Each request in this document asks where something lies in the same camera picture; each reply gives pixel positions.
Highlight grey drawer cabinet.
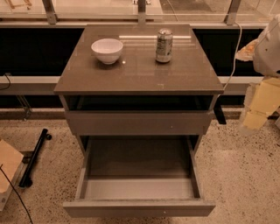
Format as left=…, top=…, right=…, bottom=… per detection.
left=54, top=24, right=223, bottom=150

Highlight grey top drawer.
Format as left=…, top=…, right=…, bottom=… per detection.
left=66, top=111, right=214, bottom=136

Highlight wooden board on floor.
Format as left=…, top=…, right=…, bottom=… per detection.
left=0, top=139, right=24, bottom=193

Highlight black floor cable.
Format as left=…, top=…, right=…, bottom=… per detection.
left=0, top=164, right=34, bottom=224

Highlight white ceramic bowl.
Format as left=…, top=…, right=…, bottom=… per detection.
left=91, top=38, right=123, bottom=65

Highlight white cable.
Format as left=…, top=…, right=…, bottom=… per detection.
left=221, top=22, right=243, bottom=91

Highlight green soda can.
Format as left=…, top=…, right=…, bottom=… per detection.
left=156, top=28, right=173, bottom=63

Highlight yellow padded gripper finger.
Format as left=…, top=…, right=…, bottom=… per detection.
left=238, top=77, right=280, bottom=136

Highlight grey drawer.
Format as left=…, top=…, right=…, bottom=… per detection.
left=66, top=111, right=214, bottom=136
left=63, top=136, right=215, bottom=218

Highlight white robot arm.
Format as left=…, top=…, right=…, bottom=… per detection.
left=237, top=14, right=280, bottom=136

